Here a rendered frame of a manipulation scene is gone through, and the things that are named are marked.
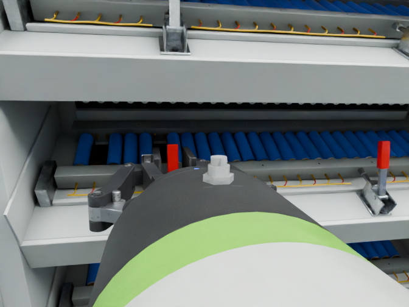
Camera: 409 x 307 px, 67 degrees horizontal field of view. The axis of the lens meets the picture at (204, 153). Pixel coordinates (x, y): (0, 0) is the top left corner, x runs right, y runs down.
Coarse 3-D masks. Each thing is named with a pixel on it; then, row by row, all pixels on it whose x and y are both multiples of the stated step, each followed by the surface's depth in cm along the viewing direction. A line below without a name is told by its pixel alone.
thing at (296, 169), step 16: (272, 160) 42; (288, 160) 43; (304, 160) 43; (320, 160) 43; (336, 160) 44; (352, 160) 44; (368, 160) 44; (400, 160) 45; (64, 176) 36; (80, 176) 37; (96, 176) 37; (112, 176) 37; (256, 176) 41; (272, 176) 42; (288, 176) 42; (304, 176) 43; (320, 176) 43; (336, 176) 44; (352, 176) 44; (368, 176) 45
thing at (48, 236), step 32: (32, 160) 35; (64, 160) 42; (32, 192) 35; (64, 192) 37; (352, 192) 42; (32, 224) 34; (64, 224) 34; (320, 224) 38; (352, 224) 38; (384, 224) 39; (32, 256) 33; (64, 256) 34; (96, 256) 35
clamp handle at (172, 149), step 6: (168, 144) 34; (174, 144) 34; (168, 150) 34; (174, 150) 34; (168, 156) 34; (174, 156) 34; (168, 162) 34; (174, 162) 34; (168, 168) 34; (174, 168) 34
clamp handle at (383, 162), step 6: (378, 144) 39; (384, 144) 39; (378, 150) 39; (384, 150) 39; (378, 156) 39; (384, 156) 39; (378, 162) 39; (384, 162) 39; (384, 168) 39; (378, 174) 39; (384, 174) 39; (378, 180) 39; (384, 180) 39; (378, 186) 39; (384, 186) 39; (378, 192) 39; (384, 192) 39
